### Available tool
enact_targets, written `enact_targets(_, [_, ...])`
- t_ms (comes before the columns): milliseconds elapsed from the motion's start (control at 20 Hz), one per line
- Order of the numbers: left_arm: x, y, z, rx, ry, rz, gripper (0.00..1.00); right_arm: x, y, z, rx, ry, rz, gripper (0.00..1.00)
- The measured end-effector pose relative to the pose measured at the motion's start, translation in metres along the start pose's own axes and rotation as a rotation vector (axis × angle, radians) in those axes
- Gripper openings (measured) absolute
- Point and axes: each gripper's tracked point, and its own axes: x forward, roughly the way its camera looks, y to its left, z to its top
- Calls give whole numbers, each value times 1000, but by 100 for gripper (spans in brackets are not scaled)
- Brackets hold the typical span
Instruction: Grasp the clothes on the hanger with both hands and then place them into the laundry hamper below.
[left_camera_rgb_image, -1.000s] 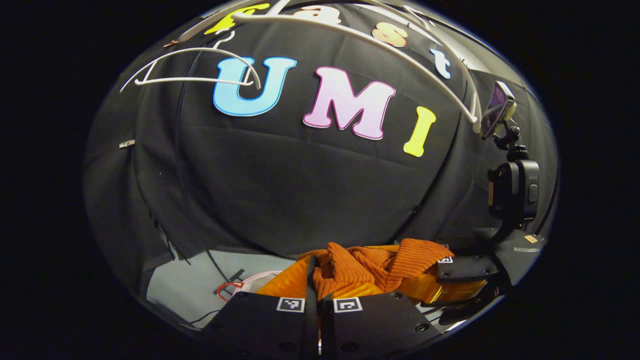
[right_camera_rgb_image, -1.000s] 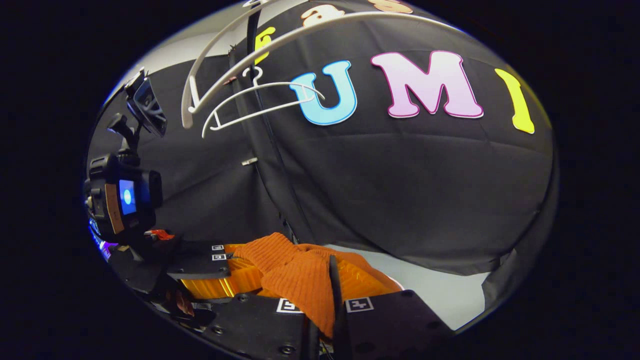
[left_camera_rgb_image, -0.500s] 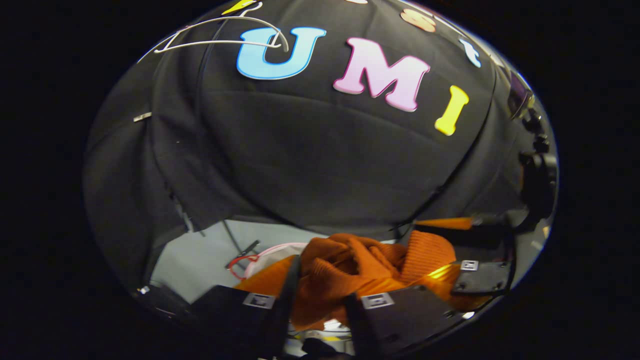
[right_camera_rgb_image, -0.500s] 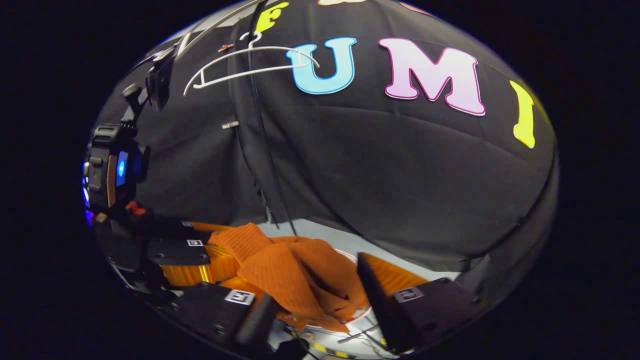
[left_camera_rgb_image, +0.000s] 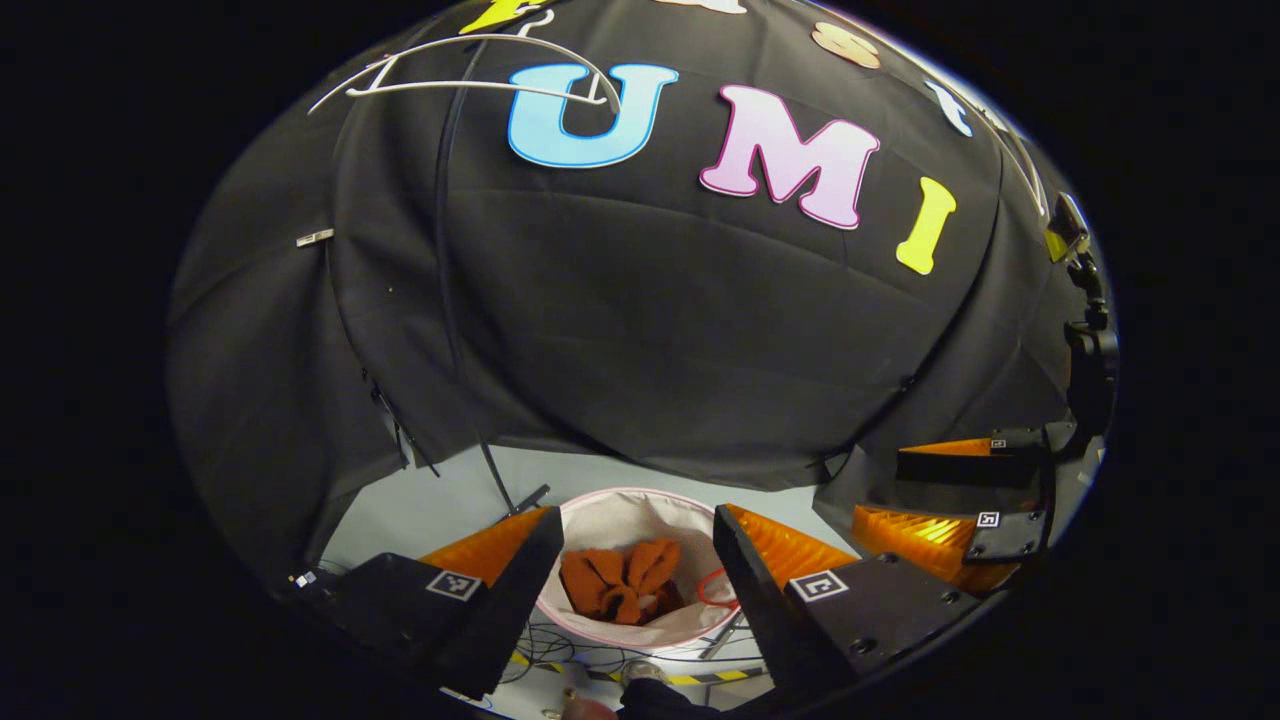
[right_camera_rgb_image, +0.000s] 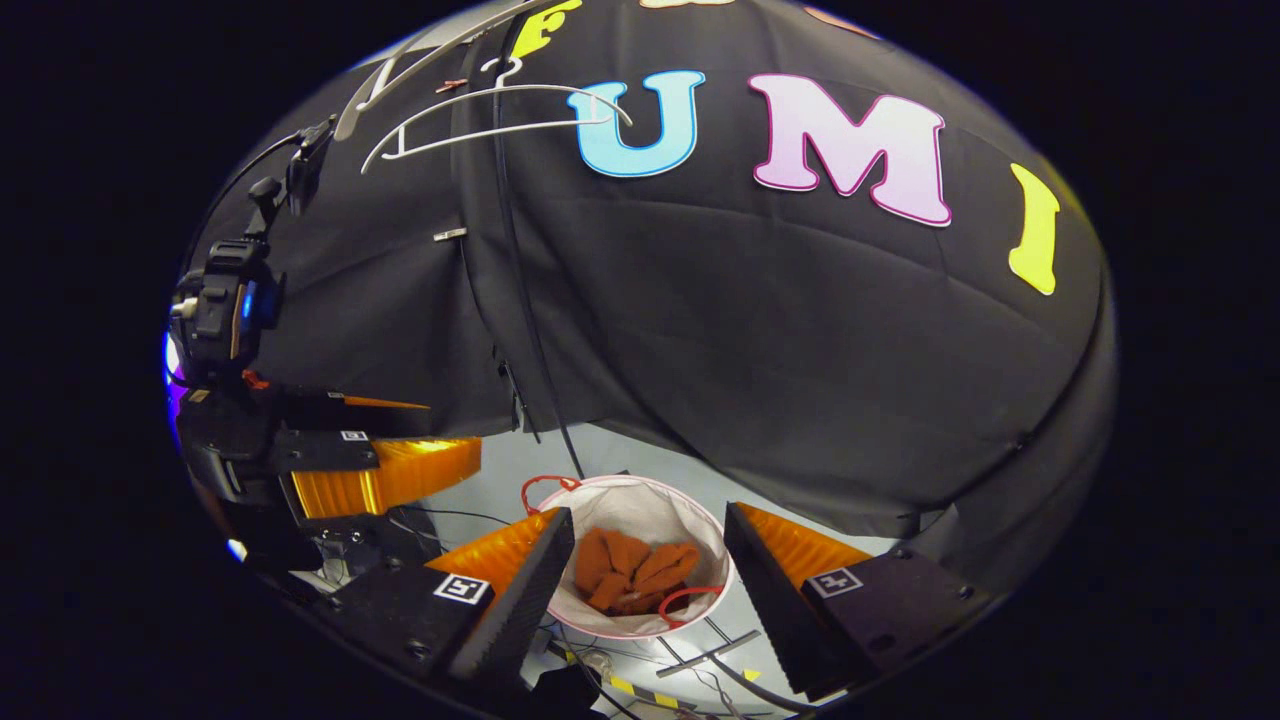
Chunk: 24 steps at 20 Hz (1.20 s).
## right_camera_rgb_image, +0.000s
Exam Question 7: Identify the orange corduroy jacket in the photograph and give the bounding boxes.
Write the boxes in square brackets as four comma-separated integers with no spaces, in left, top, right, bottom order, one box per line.
[572,527,702,617]

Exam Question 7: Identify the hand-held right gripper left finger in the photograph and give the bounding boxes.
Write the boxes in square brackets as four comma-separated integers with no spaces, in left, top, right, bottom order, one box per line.
[328,506,578,707]

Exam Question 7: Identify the yellow and black floor tape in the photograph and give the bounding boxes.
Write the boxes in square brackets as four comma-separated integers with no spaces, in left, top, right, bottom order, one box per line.
[556,648,703,713]

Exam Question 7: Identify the white clothes hanger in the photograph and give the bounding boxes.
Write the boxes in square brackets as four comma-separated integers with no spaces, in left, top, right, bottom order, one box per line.
[359,56,635,177]
[333,0,546,143]

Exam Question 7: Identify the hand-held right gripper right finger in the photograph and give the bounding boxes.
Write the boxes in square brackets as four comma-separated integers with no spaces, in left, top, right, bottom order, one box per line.
[724,501,993,703]

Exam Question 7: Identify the pink and white laundry hamper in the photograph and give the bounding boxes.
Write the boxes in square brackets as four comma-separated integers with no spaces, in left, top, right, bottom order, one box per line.
[519,473,738,641]

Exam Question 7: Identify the thin black pole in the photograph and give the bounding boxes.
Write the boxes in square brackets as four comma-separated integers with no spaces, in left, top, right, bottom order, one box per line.
[489,20,588,481]

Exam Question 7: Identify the grey metal floor bar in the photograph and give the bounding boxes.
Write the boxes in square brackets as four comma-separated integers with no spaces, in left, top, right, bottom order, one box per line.
[658,628,763,681]

